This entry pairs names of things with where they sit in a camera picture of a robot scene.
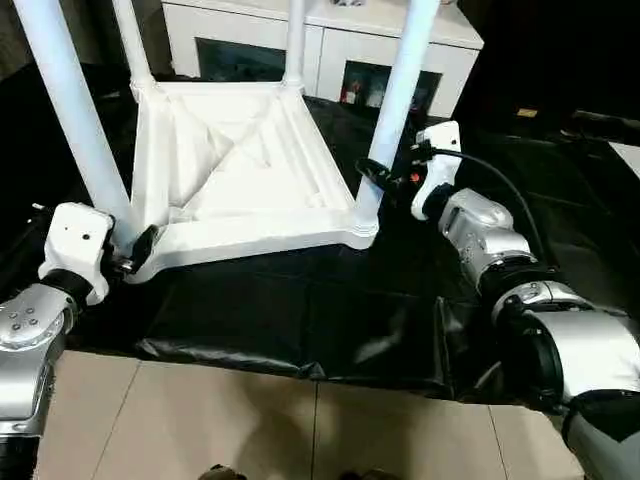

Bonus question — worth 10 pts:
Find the white sideboard with glass doors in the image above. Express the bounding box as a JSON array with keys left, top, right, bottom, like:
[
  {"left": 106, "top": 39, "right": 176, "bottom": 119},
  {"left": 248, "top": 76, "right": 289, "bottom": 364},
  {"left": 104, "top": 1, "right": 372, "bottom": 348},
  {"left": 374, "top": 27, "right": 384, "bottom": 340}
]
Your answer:
[{"left": 160, "top": 0, "right": 485, "bottom": 119}]

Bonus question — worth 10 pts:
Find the black plastic cover mat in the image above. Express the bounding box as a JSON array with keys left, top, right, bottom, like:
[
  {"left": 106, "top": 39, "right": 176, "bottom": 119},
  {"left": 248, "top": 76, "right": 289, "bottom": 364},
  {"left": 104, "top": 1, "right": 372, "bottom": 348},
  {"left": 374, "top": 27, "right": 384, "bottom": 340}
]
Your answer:
[{"left": 0, "top": 62, "right": 640, "bottom": 416}]

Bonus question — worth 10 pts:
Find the white flat board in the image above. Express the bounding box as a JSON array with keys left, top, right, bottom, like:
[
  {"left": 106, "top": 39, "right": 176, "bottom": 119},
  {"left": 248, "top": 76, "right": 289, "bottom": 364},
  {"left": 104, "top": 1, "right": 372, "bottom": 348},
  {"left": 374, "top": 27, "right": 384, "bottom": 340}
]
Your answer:
[{"left": 607, "top": 141, "right": 640, "bottom": 179}]

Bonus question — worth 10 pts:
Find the white plastic table top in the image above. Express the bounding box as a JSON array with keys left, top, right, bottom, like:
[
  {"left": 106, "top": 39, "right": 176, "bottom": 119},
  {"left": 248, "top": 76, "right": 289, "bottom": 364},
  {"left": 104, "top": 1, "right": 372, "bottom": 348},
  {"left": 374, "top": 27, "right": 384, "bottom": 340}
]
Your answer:
[{"left": 122, "top": 79, "right": 381, "bottom": 286}]

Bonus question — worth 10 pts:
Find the grey curtain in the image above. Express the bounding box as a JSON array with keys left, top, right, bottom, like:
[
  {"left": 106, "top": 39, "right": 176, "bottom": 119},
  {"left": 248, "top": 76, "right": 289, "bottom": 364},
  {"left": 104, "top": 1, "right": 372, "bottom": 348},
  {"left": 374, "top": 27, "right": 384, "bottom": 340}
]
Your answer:
[{"left": 0, "top": 0, "right": 174, "bottom": 81}]

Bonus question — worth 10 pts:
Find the white plastic table leg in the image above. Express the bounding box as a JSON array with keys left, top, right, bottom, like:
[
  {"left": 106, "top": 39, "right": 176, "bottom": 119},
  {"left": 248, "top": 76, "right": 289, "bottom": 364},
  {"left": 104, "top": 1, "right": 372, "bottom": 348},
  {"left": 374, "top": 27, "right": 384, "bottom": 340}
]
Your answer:
[
  {"left": 12, "top": 0, "right": 139, "bottom": 251},
  {"left": 282, "top": 0, "right": 307, "bottom": 91},
  {"left": 112, "top": 0, "right": 157, "bottom": 94},
  {"left": 353, "top": 0, "right": 442, "bottom": 239}
]

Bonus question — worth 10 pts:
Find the dark robot body part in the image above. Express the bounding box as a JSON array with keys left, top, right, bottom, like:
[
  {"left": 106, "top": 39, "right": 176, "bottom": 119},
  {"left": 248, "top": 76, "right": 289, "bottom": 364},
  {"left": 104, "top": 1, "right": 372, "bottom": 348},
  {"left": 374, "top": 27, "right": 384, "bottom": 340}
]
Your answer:
[{"left": 202, "top": 464, "right": 241, "bottom": 480}]

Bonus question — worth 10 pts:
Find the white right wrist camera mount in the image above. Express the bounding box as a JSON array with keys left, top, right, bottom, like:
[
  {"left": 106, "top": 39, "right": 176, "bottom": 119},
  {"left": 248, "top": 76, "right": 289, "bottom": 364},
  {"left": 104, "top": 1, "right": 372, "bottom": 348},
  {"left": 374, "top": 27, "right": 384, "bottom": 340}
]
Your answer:
[{"left": 410, "top": 119, "right": 461, "bottom": 221}]

